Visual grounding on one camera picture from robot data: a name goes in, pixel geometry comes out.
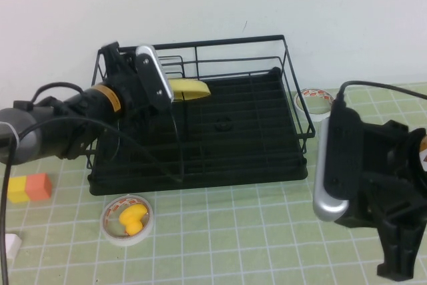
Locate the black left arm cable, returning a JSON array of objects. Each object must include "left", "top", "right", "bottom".
[{"left": 0, "top": 124, "right": 21, "bottom": 285}]

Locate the white block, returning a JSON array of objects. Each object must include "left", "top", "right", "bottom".
[{"left": 5, "top": 233, "right": 23, "bottom": 261}]

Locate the green checked tablecloth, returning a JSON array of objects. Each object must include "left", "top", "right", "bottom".
[{"left": 0, "top": 83, "right": 427, "bottom": 285}]

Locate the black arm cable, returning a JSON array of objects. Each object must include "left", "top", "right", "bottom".
[
  {"left": 0, "top": 124, "right": 21, "bottom": 285},
  {"left": 333, "top": 80, "right": 427, "bottom": 115}
]

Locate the black wire dish rack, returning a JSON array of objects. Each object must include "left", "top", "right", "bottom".
[{"left": 85, "top": 34, "right": 316, "bottom": 179}]

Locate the thin black camera cable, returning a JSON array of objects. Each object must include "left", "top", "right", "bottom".
[{"left": 31, "top": 82, "right": 86, "bottom": 105}]

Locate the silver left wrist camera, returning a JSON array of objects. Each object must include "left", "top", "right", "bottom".
[{"left": 135, "top": 44, "right": 175, "bottom": 114}]

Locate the yellow cube block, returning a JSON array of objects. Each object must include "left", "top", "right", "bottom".
[{"left": 7, "top": 177, "right": 31, "bottom": 204}]

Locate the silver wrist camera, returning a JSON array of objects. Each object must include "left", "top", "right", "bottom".
[
  {"left": 312, "top": 107, "right": 365, "bottom": 223},
  {"left": 135, "top": 44, "right": 175, "bottom": 114}
]

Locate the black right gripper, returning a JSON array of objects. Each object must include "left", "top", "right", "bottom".
[{"left": 333, "top": 119, "right": 427, "bottom": 282}]

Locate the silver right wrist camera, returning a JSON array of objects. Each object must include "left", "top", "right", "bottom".
[{"left": 312, "top": 107, "right": 365, "bottom": 223}]

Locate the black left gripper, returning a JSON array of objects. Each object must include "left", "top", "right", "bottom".
[{"left": 101, "top": 41, "right": 151, "bottom": 113}]

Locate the yellow rubber duck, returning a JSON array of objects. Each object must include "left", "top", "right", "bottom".
[{"left": 119, "top": 205, "right": 147, "bottom": 236}]

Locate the black plastic drip tray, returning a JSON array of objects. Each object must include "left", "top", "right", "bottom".
[{"left": 87, "top": 67, "right": 308, "bottom": 196}]

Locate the white tape roll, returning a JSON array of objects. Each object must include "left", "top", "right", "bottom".
[
  {"left": 295, "top": 87, "right": 335, "bottom": 122},
  {"left": 101, "top": 194, "right": 154, "bottom": 248}
]

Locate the yellow round plate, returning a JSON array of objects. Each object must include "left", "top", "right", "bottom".
[{"left": 166, "top": 77, "right": 211, "bottom": 101}]

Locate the orange cube block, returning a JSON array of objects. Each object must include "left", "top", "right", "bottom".
[{"left": 25, "top": 173, "right": 53, "bottom": 202}]

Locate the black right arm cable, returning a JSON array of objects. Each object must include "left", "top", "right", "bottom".
[{"left": 333, "top": 80, "right": 427, "bottom": 115}]

